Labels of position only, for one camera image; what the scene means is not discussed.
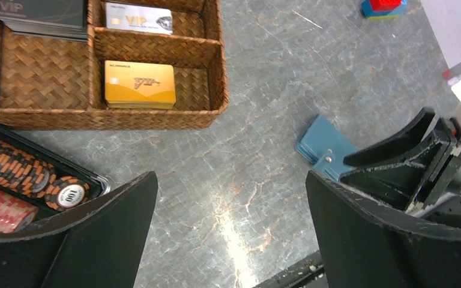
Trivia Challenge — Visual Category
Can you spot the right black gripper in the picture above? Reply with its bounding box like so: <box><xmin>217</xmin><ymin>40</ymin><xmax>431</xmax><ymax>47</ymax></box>
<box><xmin>339</xmin><ymin>107</ymin><xmax>461</xmax><ymax>228</ymax></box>

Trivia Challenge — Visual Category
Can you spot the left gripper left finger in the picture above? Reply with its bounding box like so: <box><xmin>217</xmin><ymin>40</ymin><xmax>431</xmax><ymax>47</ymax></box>
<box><xmin>0</xmin><ymin>172</ymin><xmax>158</xmax><ymax>287</ymax></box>

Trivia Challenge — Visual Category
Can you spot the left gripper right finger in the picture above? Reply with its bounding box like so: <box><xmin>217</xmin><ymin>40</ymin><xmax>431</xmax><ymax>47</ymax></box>
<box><xmin>306</xmin><ymin>171</ymin><xmax>461</xmax><ymax>287</ymax></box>

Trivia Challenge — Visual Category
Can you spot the blue card holder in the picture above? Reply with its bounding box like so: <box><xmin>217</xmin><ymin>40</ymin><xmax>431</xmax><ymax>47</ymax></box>
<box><xmin>295</xmin><ymin>114</ymin><xmax>358</xmax><ymax>182</ymax></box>

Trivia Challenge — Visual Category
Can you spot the gold VIP card stack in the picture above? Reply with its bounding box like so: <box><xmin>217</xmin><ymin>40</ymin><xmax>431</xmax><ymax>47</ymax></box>
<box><xmin>104</xmin><ymin>60</ymin><xmax>176</xmax><ymax>110</ymax></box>

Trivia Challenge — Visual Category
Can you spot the silver VIP card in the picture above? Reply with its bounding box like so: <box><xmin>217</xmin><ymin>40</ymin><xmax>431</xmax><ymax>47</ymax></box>
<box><xmin>105</xmin><ymin>2</ymin><xmax>173</xmax><ymax>35</ymax></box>

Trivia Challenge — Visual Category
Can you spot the black VIP card stack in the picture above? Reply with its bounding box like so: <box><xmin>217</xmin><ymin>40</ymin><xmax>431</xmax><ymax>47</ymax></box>
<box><xmin>0</xmin><ymin>0</ymin><xmax>88</xmax><ymax>42</ymax></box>

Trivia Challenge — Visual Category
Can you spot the black poker chip case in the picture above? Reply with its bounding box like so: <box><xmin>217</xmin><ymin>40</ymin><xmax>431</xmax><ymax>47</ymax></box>
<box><xmin>0</xmin><ymin>125</ymin><xmax>110</xmax><ymax>233</ymax></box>

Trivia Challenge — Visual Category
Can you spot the orange black chip row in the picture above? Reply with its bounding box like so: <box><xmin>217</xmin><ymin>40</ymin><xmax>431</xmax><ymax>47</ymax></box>
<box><xmin>0</xmin><ymin>140</ymin><xmax>90</xmax><ymax>212</ymax></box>

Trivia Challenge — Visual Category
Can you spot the red blue toy brick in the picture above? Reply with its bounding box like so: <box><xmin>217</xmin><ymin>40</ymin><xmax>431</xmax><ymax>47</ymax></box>
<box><xmin>361</xmin><ymin>0</ymin><xmax>408</xmax><ymax>20</ymax></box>

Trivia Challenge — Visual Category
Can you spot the brown woven divided basket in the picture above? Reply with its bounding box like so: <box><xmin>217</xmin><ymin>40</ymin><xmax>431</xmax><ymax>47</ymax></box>
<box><xmin>0</xmin><ymin>1</ymin><xmax>229</xmax><ymax>130</ymax></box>

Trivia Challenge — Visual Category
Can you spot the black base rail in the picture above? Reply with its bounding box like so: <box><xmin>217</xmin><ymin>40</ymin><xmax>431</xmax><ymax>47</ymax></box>
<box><xmin>255</xmin><ymin>251</ymin><xmax>329</xmax><ymax>288</ymax></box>

